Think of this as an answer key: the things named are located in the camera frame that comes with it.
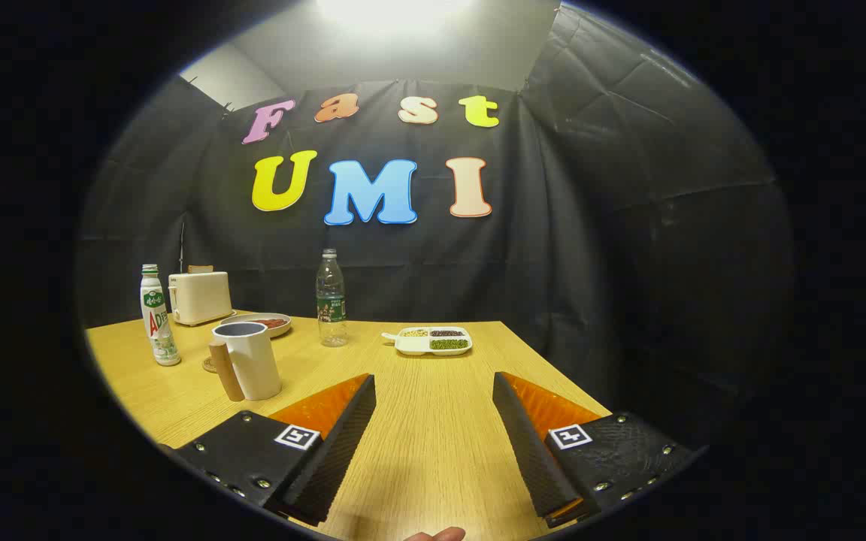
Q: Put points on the red meat slice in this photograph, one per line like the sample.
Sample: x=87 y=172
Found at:
x=271 y=323

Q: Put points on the white toaster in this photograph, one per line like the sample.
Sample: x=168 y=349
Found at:
x=200 y=297

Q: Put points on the white juice bottle green label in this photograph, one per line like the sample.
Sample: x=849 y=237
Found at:
x=156 y=323

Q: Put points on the white round plate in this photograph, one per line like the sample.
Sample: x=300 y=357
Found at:
x=241 y=321

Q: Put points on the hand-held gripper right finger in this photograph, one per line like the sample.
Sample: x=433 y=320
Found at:
x=531 y=458

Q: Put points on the white divided tray with beans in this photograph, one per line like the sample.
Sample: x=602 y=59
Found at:
x=412 y=344

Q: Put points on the clear plastic water bottle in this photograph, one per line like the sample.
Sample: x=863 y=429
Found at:
x=331 y=300

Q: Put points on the bread slice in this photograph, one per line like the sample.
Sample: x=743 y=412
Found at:
x=201 y=268

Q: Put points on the wooden table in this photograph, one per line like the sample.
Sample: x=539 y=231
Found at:
x=433 y=421

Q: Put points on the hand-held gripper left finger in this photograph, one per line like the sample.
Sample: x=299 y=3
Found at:
x=331 y=458

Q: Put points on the round cork coaster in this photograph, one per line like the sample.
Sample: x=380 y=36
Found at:
x=207 y=366

